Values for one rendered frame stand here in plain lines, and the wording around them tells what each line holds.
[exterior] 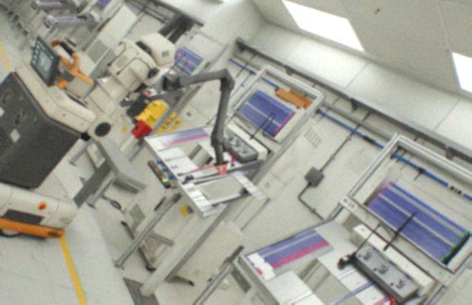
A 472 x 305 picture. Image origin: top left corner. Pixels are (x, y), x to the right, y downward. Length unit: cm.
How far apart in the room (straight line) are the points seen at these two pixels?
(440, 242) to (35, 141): 211
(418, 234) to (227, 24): 463
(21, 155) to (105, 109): 55
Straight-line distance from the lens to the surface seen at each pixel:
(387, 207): 247
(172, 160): 298
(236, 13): 628
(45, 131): 210
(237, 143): 309
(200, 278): 350
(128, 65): 237
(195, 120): 436
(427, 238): 237
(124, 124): 424
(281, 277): 217
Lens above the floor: 118
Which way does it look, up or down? level
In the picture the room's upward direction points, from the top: 40 degrees clockwise
